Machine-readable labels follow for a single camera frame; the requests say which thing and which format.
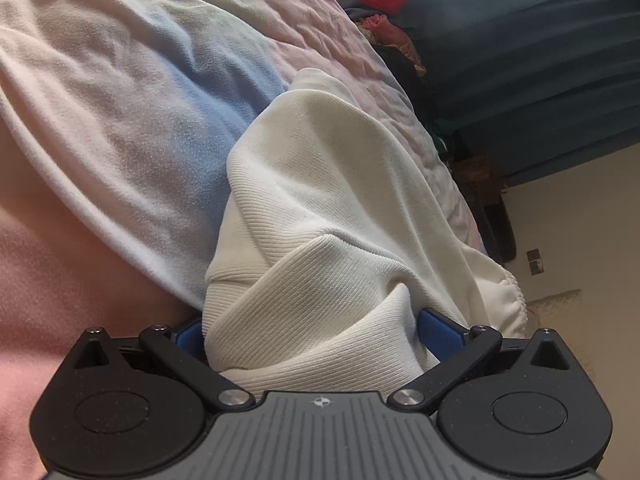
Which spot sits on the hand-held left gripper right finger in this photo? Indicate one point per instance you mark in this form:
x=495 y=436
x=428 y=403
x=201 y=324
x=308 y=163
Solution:
x=442 y=335

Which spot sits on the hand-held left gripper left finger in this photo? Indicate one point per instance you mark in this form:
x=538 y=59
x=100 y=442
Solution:
x=187 y=340

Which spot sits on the cream white pants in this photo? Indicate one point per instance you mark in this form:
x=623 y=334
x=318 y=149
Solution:
x=325 y=210

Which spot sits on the pile of clothes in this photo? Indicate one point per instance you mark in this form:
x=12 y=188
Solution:
x=407 y=80

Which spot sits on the black armchair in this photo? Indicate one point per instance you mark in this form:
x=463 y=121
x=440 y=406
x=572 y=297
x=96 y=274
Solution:
x=500 y=230

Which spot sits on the brown paper bag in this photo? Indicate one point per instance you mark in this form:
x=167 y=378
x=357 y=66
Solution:
x=475 y=177

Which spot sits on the green garment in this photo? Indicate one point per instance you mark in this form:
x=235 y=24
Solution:
x=440 y=137

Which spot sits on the pastel tie-dye duvet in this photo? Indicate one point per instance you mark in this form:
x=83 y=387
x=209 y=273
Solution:
x=125 y=110

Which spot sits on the wide blue curtain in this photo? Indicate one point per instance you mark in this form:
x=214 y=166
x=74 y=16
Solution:
x=525 y=60

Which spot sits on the pink garment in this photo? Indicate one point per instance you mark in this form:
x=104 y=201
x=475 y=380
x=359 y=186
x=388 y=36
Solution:
x=377 y=27

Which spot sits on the grey wall socket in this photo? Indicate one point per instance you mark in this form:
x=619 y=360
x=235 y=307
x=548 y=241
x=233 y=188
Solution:
x=536 y=261

